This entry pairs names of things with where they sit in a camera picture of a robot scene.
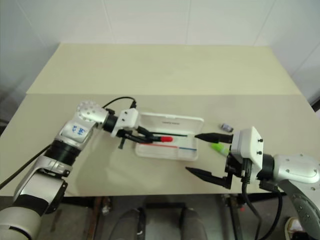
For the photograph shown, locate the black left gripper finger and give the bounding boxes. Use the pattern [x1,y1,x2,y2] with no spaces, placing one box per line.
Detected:
[126,134,163,144]
[136,125,163,140]

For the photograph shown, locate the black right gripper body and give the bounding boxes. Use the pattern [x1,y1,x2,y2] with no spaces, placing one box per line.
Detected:
[223,151,252,190]

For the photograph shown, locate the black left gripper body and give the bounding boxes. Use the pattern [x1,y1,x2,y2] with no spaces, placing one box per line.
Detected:
[116,128,141,151]

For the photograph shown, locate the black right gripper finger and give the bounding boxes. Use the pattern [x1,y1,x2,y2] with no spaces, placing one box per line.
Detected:
[194,132,235,145]
[184,166,232,190]

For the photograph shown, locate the red capped marker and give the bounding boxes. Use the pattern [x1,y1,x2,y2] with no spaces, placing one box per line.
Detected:
[154,135,175,144]

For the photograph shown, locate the green capped marker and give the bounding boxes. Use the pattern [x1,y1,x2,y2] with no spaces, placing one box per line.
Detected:
[210,142,230,155]

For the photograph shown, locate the thin red and blue pencil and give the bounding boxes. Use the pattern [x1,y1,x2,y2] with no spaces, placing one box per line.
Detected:
[140,142,199,152]

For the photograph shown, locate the white open pencil case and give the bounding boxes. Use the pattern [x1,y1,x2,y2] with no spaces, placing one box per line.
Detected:
[134,112,205,161]

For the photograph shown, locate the white shoe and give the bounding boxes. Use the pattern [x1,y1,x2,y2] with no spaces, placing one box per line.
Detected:
[284,215,306,240]

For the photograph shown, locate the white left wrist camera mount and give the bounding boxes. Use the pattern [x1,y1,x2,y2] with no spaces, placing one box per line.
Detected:
[110,108,140,138]

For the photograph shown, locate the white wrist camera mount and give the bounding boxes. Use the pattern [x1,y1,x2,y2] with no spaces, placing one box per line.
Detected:
[230,126,265,181]
[110,108,140,138]

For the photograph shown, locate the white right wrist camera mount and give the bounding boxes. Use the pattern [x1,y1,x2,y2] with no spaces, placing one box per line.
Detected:
[230,126,265,181]

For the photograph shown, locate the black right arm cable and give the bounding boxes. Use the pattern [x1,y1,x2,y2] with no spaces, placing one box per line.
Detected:
[240,158,284,240]

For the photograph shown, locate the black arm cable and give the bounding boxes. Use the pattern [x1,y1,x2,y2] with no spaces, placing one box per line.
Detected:
[240,158,284,240]
[102,96,138,114]

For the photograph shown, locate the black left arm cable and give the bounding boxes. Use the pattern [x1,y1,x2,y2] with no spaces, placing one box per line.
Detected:
[102,96,138,114]

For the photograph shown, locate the metal table frame leg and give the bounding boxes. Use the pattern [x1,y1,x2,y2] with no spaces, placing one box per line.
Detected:
[91,196,114,240]
[221,194,248,240]

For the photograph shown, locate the dark object at wall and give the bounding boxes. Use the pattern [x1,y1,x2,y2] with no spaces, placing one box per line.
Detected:
[309,92,320,114]

